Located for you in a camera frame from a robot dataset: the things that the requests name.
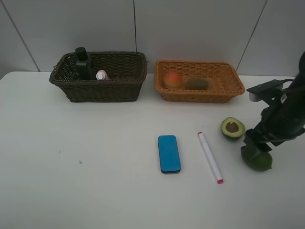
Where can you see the white pink-tipped marker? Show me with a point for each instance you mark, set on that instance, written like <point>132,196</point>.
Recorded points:
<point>210,158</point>

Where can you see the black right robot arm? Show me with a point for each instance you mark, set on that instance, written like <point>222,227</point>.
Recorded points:
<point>283,119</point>

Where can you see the halved avocado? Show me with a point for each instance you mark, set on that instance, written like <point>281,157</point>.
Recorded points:
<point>232,128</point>

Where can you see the green whole avocado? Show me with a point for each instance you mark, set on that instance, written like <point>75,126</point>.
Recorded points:
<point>261,163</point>

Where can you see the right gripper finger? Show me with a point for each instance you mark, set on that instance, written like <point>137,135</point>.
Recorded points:
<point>251,150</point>

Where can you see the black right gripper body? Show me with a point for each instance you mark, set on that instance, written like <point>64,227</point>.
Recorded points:
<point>259,138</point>

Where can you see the blue whiteboard eraser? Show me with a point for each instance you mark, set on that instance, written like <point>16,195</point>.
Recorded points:
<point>169,154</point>

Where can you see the brown kiwi fruit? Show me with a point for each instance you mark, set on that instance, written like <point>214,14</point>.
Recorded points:
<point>196,83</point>

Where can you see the pink plastic bottle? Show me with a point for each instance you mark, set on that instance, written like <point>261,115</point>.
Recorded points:
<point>102,75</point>

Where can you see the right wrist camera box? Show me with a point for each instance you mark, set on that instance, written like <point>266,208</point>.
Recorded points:
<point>269,92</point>

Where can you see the black square bottle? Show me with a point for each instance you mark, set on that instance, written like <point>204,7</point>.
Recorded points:
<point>84,64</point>

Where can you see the dark brown wicker basket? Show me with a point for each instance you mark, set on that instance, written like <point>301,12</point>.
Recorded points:
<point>126,71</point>

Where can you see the orange wicker basket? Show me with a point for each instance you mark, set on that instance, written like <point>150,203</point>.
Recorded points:
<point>224,83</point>

